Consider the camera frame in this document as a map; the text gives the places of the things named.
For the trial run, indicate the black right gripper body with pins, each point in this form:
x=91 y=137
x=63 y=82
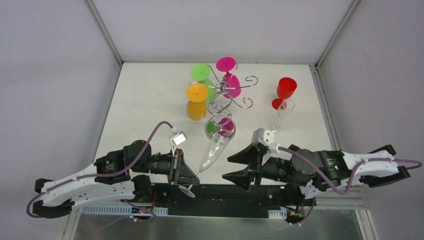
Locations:
x=255 y=168

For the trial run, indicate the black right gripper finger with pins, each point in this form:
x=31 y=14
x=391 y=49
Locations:
x=241 y=178
x=251 y=154

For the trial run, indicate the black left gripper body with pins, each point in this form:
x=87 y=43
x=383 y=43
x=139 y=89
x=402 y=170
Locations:
x=175 y=166

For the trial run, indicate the clear wine glass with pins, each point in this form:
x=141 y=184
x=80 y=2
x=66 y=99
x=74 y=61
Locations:
x=285 y=108
x=218 y=141

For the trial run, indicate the chrome wine glass rack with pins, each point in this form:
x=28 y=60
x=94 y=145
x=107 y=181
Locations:
x=218 y=107

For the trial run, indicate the red wine glass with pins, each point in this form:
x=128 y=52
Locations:
x=285 y=89

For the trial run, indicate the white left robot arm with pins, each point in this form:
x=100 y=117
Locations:
x=119 y=175

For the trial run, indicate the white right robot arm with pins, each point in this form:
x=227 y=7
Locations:
x=310 y=173

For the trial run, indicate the pink wine glass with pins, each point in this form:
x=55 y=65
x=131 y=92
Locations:
x=228 y=65

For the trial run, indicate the orange wine glass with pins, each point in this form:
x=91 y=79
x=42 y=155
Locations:
x=196 y=108

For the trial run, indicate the green wine glass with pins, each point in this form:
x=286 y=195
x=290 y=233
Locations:
x=200 y=74

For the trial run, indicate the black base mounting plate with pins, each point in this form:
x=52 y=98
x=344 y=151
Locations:
x=217 y=200

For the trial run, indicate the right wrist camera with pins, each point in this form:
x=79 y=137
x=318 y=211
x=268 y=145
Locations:
x=264 y=141

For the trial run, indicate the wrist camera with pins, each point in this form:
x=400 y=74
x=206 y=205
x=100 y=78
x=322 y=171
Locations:
x=176 y=138
x=264 y=141

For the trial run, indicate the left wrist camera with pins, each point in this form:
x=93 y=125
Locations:
x=176 y=138

